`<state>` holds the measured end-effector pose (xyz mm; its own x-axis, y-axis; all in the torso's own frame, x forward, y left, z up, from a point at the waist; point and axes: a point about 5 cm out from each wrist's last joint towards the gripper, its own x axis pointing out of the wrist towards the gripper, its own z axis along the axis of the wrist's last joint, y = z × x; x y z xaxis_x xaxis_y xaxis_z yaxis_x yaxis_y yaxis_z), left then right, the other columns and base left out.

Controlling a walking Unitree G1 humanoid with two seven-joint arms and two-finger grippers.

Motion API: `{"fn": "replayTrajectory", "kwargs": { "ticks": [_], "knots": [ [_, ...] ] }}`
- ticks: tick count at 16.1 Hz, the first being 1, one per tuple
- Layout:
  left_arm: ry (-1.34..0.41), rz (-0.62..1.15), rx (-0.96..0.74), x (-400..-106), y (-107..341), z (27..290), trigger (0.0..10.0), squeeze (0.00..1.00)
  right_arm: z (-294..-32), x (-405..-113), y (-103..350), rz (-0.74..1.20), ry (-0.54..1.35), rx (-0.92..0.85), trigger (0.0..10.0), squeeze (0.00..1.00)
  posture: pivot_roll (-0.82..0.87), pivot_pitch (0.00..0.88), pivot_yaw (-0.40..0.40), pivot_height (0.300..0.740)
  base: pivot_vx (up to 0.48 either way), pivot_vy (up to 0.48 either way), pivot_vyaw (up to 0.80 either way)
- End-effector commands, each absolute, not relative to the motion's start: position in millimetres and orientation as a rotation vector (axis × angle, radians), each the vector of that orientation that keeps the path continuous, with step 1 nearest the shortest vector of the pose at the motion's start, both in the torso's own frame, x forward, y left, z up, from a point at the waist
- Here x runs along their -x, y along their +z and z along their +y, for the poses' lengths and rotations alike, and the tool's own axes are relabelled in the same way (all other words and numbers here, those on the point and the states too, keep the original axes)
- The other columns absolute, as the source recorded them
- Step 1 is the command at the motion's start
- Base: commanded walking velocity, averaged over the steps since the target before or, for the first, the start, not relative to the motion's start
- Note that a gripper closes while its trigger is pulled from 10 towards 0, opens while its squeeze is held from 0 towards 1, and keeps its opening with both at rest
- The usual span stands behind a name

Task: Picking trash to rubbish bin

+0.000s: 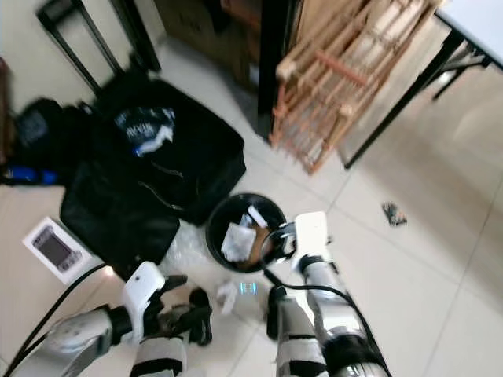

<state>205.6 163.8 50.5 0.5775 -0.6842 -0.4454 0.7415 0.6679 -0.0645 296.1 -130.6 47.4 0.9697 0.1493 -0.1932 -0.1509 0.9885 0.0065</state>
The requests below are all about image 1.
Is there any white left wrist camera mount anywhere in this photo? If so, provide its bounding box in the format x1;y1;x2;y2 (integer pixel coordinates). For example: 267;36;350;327
121;262;167;339

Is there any black backpack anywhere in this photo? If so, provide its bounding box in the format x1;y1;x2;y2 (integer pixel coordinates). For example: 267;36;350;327
9;97;97;187

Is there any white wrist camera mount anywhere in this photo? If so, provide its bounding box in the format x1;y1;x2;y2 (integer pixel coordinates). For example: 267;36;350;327
121;262;167;339
292;210;332;273

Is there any black fabric suitcase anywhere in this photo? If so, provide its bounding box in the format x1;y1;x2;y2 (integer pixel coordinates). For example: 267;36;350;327
60;73;248;277

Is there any clear plastic wrap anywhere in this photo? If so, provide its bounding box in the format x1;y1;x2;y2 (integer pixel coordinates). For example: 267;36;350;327
163;223;218;273

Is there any robot right leg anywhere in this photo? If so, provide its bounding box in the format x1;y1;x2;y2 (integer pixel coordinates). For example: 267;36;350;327
266;286;332;377

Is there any white crumpled tissue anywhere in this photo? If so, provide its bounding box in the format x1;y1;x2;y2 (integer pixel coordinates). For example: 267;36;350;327
215;280;241;314

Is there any black suitcase pull handle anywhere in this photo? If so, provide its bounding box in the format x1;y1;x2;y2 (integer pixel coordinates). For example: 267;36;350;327
36;0;163;81

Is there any round black rubbish bin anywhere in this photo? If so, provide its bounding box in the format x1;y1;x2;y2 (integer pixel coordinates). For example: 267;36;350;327
204;192;288;274

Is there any brown cardboard trash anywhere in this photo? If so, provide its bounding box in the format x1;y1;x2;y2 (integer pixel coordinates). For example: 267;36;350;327
248;228;280;269

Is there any white paper trash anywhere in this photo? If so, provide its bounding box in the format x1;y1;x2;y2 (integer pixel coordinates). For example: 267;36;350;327
219;221;257;262

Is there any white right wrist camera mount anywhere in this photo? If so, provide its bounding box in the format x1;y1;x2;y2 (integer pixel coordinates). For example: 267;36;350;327
292;210;332;273

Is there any white table with black legs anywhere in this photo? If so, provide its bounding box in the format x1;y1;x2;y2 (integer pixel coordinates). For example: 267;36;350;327
343;0;503;170

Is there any wooden slatted rack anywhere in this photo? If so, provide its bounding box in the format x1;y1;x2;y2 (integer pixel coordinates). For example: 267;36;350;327
268;0;446;176

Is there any white device print box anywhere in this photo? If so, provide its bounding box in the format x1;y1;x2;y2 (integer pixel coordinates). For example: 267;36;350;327
21;216;94;284

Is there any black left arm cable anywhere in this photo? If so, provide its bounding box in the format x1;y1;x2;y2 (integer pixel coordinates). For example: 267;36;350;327
4;263;111;377

